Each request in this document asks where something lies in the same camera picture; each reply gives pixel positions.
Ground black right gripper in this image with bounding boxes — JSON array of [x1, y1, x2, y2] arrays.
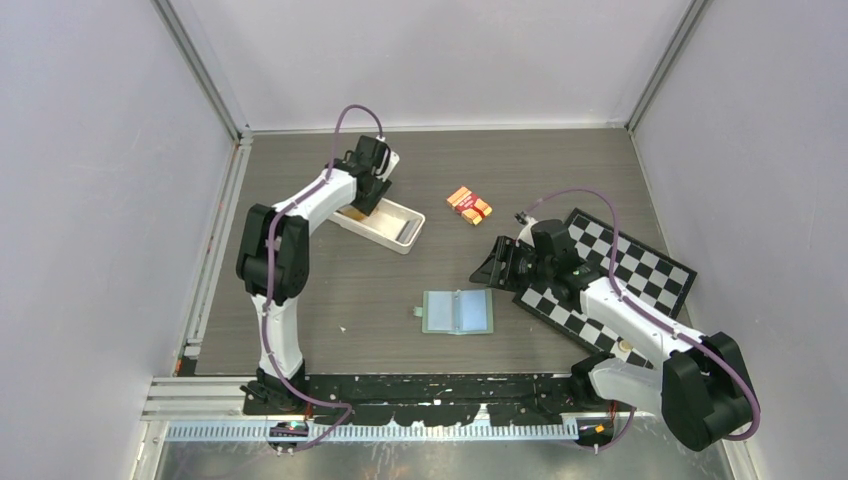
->
[[470, 235, 554, 294]]

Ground gold credit card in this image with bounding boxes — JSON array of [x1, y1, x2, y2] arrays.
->
[[339, 207, 367, 221]]

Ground white rectangular plastic tray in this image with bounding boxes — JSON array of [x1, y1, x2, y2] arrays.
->
[[329, 199, 426, 255]]

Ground mint green card holder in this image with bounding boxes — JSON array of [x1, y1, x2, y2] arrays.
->
[[412, 289, 494, 335]]

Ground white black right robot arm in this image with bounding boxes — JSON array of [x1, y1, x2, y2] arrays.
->
[[469, 218, 761, 451]]

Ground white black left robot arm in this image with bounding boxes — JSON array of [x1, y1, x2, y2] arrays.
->
[[236, 135, 397, 414]]

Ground grey credit card stack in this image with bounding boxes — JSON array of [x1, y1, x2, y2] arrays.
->
[[395, 221, 420, 244]]

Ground red orange small box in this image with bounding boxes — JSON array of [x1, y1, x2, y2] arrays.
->
[[446, 186, 493, 226]]

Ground black white chessboard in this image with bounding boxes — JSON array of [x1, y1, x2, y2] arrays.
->
[[513, 208, 697, 369]]

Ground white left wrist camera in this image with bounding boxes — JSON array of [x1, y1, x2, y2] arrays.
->
[[376, 148, 400, 181]]

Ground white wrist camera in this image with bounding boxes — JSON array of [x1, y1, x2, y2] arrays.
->
[[376, 148, 400, 181], [515, 211, 537, 247]]

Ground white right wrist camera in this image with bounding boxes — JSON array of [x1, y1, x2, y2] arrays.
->
[[515, 211, 537, 247]]

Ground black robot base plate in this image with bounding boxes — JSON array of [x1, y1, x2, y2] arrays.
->
[[242, 372, 617, 429]]

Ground aluminium frame rail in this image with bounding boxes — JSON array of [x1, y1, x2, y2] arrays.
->
[[140, 370, 743, 445]]

